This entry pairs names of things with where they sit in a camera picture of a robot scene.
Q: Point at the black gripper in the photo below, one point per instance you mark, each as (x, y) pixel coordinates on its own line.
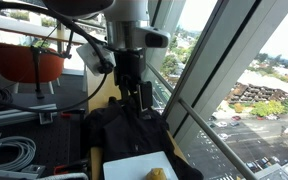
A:
(130, 65)

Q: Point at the black zip jumper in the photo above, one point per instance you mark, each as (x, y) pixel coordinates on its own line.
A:
(121, 133)

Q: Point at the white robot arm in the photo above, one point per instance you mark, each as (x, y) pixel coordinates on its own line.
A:
(129, 35)

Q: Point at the grey window handrail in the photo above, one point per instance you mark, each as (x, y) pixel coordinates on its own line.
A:
(198, 120)

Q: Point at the red black clamp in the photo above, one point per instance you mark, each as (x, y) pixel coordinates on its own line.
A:
(74, 117)
(77, 166)

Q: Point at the white flat board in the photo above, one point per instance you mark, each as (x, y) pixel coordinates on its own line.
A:
(137, 167)

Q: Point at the yellow block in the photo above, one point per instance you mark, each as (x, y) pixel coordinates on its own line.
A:
(156, 174)

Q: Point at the red black clamp near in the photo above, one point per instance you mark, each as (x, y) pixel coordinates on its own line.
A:
(77, 166)

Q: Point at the orange chair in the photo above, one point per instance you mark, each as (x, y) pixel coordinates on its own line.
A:
(16, 64)

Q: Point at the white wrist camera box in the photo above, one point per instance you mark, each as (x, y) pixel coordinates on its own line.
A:
(91, 59)

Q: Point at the black camera tripod stand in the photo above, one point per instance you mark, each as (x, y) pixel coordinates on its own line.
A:
(36, 52)

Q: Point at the aluminium extrusion rail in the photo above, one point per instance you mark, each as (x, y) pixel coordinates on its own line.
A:
(9, 117)

